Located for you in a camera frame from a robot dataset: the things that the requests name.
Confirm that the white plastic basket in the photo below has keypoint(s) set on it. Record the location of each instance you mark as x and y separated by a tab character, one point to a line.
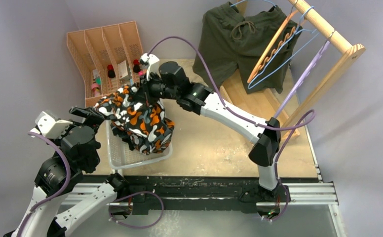
121	157

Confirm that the lilac plastic hanger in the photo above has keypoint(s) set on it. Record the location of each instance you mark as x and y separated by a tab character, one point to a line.
303	76

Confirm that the orange hanger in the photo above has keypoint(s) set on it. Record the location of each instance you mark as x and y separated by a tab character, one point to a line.
274	46

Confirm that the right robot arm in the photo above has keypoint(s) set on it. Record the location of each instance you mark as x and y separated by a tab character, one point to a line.
262	133

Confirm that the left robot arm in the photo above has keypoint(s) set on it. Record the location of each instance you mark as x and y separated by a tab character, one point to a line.
54	182

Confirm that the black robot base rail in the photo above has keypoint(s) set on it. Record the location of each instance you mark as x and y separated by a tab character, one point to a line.
204	193

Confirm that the wooden clothes rack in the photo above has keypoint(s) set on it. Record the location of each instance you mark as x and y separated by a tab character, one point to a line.
334	88

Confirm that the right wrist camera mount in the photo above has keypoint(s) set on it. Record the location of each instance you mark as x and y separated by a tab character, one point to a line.
151	63

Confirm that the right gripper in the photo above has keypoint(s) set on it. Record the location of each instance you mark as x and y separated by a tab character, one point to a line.
146	88

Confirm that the white medicine box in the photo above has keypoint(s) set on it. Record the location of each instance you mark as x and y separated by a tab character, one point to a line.
123	71

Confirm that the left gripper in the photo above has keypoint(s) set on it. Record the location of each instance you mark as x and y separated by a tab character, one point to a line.
92	116

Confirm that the pink small bottle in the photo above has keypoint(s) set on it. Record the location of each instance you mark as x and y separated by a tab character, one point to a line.
96	89

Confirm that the red black marker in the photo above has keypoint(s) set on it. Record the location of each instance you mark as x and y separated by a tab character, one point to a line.
136	66

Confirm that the orange camouflage shorts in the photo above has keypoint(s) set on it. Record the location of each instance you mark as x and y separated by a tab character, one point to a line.
143	125

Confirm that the olive green shorts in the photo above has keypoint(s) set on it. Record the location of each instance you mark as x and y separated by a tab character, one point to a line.
230	42

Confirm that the peach plastic desk organizer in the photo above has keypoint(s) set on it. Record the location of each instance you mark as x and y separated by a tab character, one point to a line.
97	52

